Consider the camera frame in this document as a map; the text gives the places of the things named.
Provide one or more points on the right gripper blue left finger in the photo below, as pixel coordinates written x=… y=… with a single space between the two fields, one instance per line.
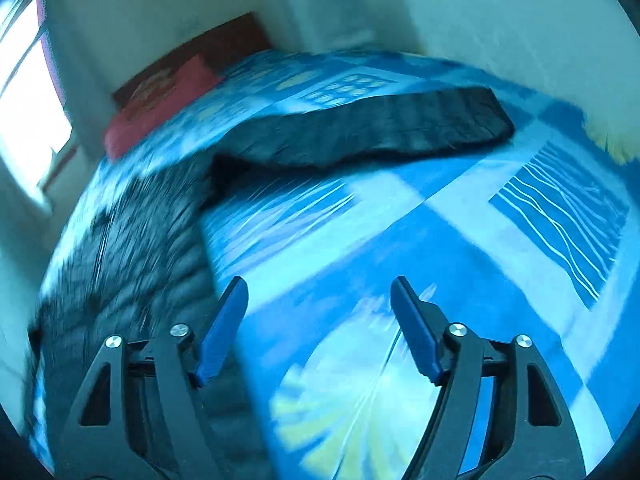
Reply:
x=219 y=338

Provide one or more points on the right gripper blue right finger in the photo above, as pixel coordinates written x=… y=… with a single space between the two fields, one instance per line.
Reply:
x=422 y=324

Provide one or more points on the black puffer jacket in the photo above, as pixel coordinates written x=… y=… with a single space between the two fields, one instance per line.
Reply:
x=125 y=312

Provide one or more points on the blue patterned bedspread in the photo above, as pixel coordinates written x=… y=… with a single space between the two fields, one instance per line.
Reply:
x=530 y=249

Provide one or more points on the red pillow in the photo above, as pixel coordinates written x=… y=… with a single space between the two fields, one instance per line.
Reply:
x=155 y=101

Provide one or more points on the left side window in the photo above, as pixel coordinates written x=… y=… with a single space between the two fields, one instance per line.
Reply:
x=35 y=127

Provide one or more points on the dark wooden headboard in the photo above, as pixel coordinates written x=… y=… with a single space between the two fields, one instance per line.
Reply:
x=221 y=46

